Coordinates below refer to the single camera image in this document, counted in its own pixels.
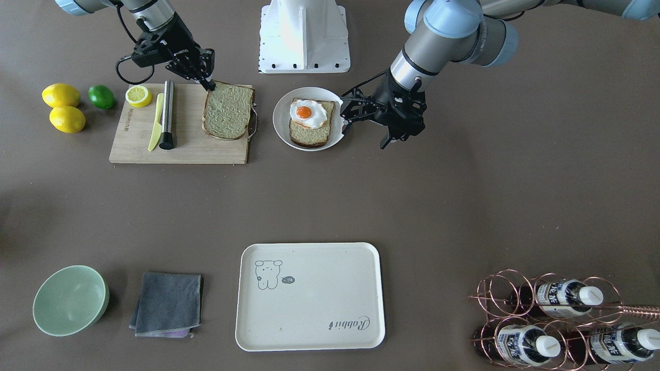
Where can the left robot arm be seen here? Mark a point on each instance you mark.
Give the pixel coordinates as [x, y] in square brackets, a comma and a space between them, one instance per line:
[440, 32]

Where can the yellow plastic knife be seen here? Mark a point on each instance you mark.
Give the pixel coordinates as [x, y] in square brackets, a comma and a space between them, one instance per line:
[157, 126]

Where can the bread slice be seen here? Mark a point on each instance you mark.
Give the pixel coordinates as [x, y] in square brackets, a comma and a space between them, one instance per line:
[313, 138]
[227, 111]

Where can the yellow lemon outer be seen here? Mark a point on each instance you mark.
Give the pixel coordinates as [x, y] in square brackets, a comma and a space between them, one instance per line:
[67, 119]

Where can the green lime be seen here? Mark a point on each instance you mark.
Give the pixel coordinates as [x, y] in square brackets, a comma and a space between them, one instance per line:
[101, 97]

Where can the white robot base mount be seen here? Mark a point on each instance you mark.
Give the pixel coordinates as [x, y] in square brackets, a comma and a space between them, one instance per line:
[303, 37]

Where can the half lemon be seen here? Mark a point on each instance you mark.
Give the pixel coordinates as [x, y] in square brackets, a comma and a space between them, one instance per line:
[138, 96]

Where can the cream rabbit tray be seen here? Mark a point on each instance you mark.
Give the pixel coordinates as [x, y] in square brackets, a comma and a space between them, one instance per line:
[310, 296]

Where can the grey folded cloth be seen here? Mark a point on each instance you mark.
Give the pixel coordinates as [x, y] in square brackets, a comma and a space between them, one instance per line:
[169, 305]

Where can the steel cylinder muddler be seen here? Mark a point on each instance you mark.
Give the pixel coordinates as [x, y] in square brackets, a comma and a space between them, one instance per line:
[166, 141]

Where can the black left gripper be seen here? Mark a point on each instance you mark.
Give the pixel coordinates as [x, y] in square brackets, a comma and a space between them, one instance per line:
[388, 98]

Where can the green bowl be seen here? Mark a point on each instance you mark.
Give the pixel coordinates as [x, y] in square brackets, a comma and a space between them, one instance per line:
[70, 300]

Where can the tea bottle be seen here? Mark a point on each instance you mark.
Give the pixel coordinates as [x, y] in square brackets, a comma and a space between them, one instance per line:
[612, 345]
[568, 298]
[516, 345]

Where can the wooden cutting board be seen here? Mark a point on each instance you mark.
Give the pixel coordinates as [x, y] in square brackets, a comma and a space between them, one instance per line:
[192, 144]

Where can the yellow lemon near lime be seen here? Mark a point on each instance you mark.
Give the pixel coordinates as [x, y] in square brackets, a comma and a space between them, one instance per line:
[61, 94]

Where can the fried egg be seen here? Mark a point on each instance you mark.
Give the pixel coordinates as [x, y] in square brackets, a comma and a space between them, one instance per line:
[308, 113]

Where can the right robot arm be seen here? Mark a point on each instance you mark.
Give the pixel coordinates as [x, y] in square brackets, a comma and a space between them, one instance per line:
[156, 14]

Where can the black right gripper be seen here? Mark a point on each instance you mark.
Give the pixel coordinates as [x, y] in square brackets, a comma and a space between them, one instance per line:
[175, 37]

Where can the copper wire bottle rack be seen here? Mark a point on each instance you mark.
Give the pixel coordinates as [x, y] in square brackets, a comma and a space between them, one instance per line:
[556, 322]

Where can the white plate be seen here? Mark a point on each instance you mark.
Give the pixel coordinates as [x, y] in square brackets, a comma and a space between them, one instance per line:
[281, 116]

